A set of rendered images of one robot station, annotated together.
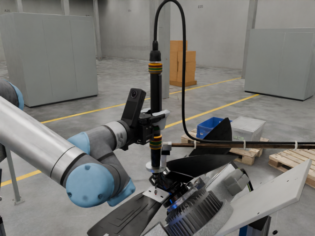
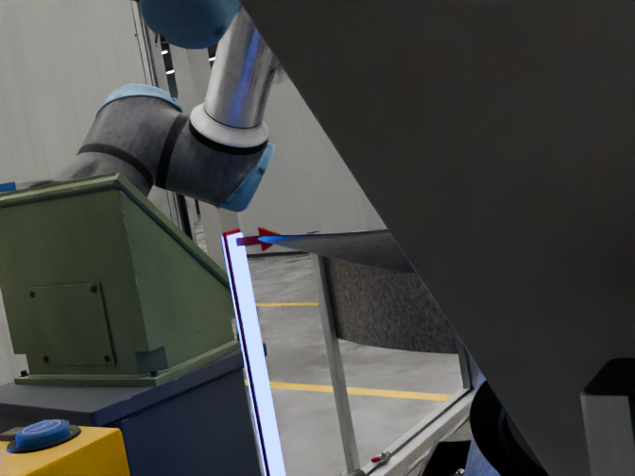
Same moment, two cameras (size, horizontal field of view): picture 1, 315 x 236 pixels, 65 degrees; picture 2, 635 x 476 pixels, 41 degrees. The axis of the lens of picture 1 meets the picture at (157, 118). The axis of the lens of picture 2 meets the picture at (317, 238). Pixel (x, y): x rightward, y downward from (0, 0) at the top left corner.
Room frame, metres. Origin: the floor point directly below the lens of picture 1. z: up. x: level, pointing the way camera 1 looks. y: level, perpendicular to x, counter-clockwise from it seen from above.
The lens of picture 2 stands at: (0.54, -0.62, 1.25)
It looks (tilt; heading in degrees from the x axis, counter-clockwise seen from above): 5 degrees down; 87
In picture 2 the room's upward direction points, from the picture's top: 10 degrees counter-clockwise
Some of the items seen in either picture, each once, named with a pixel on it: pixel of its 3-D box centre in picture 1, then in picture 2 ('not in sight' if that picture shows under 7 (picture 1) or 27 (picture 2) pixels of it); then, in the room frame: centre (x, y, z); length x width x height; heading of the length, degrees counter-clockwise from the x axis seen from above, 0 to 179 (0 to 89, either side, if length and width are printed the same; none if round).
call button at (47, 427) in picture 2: not in sight; (42, 435); (0.34, 0.03, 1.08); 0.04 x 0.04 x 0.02
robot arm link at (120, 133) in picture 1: (114, 136); not in sight; (0.62, 0.12, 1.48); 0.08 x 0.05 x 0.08; 53
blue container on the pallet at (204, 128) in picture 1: (215, 129); not in sight; (3.89, -0.97, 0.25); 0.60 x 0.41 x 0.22; 141
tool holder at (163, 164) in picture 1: (158, 155); not in sight; (0.78, 0.00, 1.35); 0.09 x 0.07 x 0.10; 88
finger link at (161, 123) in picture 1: (162, 121); not in sight; (0.75, -0.02, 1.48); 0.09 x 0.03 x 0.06; 131
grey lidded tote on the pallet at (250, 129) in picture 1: (245, 133); not in sight; (3.57, -1.37, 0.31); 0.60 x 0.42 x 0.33; 141
